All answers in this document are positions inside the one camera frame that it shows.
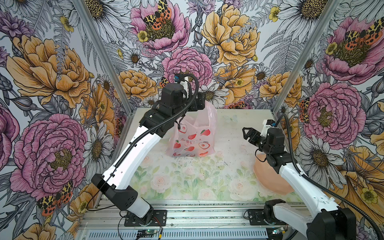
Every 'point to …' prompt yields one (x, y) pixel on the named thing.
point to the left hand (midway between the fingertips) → (197, 101)
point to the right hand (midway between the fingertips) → (246, 135)
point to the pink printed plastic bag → (193, 135)
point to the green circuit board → (147, 232)
